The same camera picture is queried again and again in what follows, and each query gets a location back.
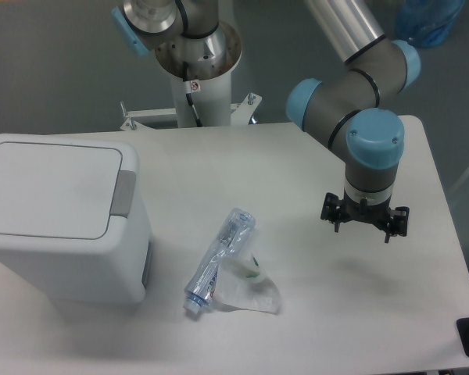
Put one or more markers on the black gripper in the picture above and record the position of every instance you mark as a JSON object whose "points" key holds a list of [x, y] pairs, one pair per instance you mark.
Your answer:
{"points": [[394, 222]]}

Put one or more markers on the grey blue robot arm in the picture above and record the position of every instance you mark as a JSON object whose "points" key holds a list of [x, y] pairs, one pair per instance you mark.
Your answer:
{"points": [[346, 116]]}

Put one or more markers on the white trash can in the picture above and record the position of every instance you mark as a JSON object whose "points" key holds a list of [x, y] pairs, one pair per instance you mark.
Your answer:
{"points": [[73, 222]]}

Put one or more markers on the clear plastic bag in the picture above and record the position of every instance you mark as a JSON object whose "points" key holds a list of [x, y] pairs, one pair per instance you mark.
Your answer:
{"points": [[243, 284]]}

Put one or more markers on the crushed clear plastic bottle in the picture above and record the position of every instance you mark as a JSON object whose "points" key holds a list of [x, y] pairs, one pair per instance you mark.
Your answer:
{"points": [[229, 241]]}

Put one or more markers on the blue plastic bag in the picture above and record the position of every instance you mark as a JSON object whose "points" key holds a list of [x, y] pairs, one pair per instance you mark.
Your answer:
{"points": [[426, 24]]}

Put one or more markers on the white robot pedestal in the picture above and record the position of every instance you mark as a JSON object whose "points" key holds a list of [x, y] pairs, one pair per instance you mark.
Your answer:
{"points": [[200, 73]]}

